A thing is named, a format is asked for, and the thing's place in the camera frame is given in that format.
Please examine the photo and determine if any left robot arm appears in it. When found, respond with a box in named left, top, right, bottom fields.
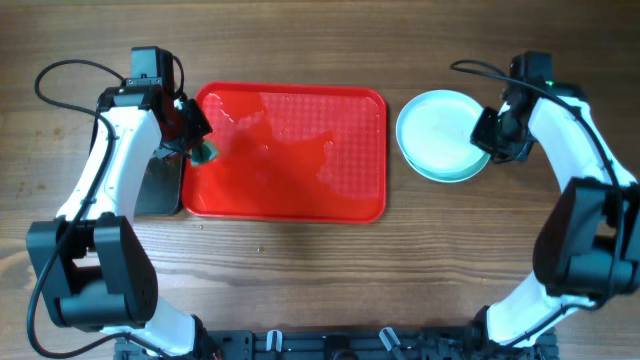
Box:
left=26, top=46, right=219, bottom=359

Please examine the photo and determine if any black water tray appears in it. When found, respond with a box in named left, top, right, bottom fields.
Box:
left=86, top=106, right=181, bottom=219

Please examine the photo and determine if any red plastic tray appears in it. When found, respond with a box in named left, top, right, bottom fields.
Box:
left=181, top=81, right=388, bottom=224

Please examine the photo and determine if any black mounting rail base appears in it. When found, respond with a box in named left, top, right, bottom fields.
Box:
left=113, top=325, right=560, bottom=360

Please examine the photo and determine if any green yellow sponge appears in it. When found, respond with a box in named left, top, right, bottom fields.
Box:
left=190, top=140, right=219, bottom=167

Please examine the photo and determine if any large white plate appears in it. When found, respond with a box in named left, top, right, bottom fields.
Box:
left=405, top=154, right=490, bottom=183

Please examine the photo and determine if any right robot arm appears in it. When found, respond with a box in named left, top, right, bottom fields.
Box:
left=450, top=51, right=639, bottom=357

